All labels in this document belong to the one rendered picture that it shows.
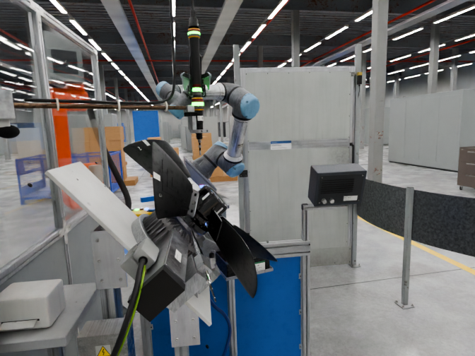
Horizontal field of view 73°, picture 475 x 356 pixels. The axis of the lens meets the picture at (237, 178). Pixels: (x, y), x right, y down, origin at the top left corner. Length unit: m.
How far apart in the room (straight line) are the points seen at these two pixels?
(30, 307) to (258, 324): 1.14
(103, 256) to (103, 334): 0.24
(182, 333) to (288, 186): 2.19
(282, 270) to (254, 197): 1.44
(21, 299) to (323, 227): 2.74
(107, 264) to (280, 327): 1.11
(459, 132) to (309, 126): 7.87
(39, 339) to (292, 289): 1.19
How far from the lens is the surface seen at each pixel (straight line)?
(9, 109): 0.98
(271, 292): 1.85
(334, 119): 3.29
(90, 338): 1.21
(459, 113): 10.76
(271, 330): 1.97
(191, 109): 1.20
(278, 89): 3.13
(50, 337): 1.22
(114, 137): 9.19
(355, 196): 1.78
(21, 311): 1.27
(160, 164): 0.92
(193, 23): 1.27
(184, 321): 1.24
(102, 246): 1.16
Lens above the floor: 1.47
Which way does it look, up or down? 9 degrees down
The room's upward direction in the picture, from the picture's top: 2 degrees counter-clockwise
